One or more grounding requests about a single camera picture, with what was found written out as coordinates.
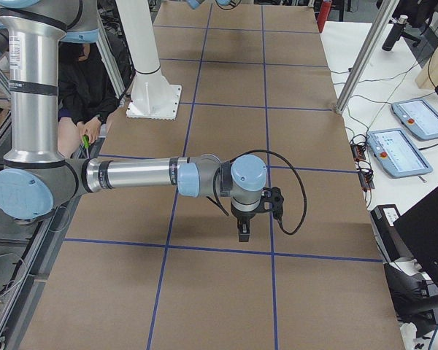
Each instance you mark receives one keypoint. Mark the black bottle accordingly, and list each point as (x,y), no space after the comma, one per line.
(395,32)

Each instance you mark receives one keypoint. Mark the teach pendant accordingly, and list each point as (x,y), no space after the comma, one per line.
(396,153)
(418,117)

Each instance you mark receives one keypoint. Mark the red cylinder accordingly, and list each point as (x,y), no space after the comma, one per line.
(325,8)

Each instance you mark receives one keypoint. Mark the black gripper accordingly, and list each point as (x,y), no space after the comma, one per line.
(242,216)

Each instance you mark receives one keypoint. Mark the teach pendant far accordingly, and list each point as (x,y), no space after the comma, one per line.
(418,117)

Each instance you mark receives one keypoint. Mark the teach pendant near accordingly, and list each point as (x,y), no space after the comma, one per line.
(396,153)

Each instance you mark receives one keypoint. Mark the white camera pedestal base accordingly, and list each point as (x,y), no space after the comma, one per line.
(151,95)

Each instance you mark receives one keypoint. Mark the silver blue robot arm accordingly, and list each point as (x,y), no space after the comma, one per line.
(222,4)
(38,176)

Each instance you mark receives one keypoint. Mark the black box on desk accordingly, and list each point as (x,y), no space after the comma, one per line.
(389,241)

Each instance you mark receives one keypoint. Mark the aluminium frame post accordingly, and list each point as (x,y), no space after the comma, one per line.
(380,22)

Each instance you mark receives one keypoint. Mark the person in black shirt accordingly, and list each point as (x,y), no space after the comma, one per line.
(84,91)

